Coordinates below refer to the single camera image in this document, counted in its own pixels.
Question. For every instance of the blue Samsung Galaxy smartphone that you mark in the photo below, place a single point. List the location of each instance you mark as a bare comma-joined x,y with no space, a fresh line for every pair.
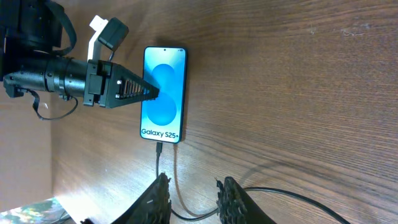
162,118

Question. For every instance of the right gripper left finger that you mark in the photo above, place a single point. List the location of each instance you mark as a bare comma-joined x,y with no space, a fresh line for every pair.
152,207

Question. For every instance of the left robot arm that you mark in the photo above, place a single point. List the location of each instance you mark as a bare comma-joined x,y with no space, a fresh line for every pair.
36,38

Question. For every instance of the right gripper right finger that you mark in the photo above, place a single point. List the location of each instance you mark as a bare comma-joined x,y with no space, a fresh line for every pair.
235,206

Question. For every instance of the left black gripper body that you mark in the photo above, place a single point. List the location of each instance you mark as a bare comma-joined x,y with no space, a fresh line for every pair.
89,80

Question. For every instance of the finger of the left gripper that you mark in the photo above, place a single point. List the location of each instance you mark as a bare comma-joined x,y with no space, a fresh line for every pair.
123,87

